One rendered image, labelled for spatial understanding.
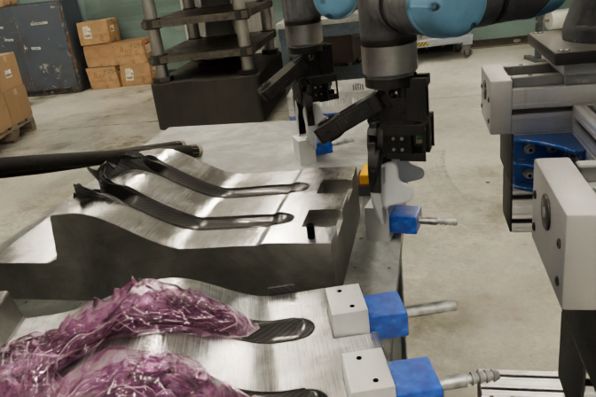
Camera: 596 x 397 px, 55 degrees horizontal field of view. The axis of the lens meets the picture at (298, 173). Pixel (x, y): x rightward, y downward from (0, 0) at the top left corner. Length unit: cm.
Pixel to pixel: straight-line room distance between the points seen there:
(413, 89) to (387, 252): 24
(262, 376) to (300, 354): 4
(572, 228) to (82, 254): 60
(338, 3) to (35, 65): 705
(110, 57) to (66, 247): 676
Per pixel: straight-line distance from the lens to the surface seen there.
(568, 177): 57
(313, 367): 55
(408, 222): 85
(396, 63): 76
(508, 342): 200
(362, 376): 50
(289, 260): 70
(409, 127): 78
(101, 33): 751
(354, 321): 57
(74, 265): 84
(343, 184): 87
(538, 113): 99
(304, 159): 121
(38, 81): 792
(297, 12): 114
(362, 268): 80
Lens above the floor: 120
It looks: 20 degrees down
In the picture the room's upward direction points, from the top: 7 degrees counter-clockwise
